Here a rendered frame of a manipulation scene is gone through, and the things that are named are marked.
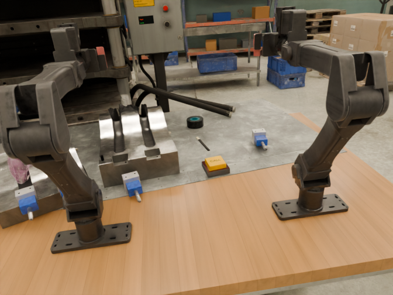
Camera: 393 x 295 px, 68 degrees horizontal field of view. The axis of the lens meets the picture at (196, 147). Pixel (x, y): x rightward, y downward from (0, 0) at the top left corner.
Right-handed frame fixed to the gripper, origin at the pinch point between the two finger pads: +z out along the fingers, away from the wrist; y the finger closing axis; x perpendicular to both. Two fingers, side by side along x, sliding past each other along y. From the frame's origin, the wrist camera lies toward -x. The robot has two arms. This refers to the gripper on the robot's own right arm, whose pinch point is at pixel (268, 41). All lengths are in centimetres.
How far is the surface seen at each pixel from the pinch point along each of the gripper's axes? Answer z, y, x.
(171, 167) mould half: -12, 37, 37
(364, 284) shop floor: -10, -52, 120
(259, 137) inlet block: 1.3, 1.6, 35.9
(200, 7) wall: 653, -73, 3
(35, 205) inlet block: -28, 76, 35
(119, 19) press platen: 59, 54, -8
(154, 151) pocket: -8, 42, 32
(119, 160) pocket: -9, 54, 33
